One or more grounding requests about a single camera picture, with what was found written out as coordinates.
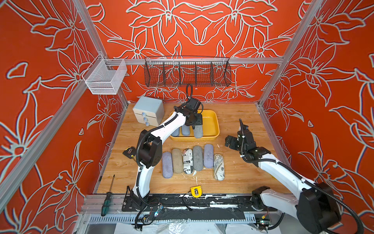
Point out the dark grey glasses case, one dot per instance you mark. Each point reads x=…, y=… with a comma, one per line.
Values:
x=198, y=161

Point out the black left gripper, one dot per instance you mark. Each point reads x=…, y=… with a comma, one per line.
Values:
x=199, y=120

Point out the lilac fabric glasses case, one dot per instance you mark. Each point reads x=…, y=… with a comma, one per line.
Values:
x=208, y=156

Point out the black wire wall basket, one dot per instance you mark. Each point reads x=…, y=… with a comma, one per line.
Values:
x=179, y=71

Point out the yellow plastic storage tray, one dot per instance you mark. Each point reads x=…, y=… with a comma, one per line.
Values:
x=210, y=127

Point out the yellow tape measure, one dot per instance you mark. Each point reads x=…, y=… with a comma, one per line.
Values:
x=196, y=191

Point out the grey cable duct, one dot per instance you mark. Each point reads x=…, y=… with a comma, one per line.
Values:
x=215, y=217

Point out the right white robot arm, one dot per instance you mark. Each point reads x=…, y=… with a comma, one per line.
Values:
x=312, y=204

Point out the green handled screwdriver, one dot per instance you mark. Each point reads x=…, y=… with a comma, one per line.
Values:
x=106, y=204

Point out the light blue glasses case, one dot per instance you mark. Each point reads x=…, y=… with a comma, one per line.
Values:
x=186, y=130
x=176, y=133

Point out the white mesh wall basket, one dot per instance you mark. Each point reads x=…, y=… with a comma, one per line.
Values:
x=105, y=76

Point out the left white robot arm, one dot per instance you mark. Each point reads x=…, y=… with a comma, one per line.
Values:
x=149, y=148

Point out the map print glasses case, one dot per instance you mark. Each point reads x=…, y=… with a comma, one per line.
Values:
x=218, y=167

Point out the grey mini drawer box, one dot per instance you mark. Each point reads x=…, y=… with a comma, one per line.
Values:
x=149, y=111

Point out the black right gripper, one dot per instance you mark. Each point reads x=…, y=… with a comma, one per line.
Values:
x=238, y=139

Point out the newspaper print glasses case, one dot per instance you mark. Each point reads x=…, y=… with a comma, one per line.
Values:
x=188, y=161

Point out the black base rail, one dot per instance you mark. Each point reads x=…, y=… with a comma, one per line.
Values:
x=242, y=202

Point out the purple fabric glasses case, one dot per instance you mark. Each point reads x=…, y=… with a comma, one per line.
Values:
x=167, y=166

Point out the grey fabric glasses case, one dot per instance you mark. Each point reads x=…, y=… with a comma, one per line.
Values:
x=198, y=131

